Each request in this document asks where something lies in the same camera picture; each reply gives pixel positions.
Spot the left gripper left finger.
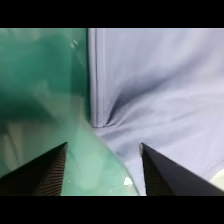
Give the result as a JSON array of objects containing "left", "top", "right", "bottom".
[{"left": 0, "top": 141, "right": 69, "bottom": 197}]

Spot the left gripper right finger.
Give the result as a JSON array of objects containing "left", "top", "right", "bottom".
[{"left": 139, "top": 142, "right": 224, "bottom": 197}]

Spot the lavender grey shirt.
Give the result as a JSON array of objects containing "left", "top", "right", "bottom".
[{"left": 87, "top": 28, "right": 224, "bottom": 197}]

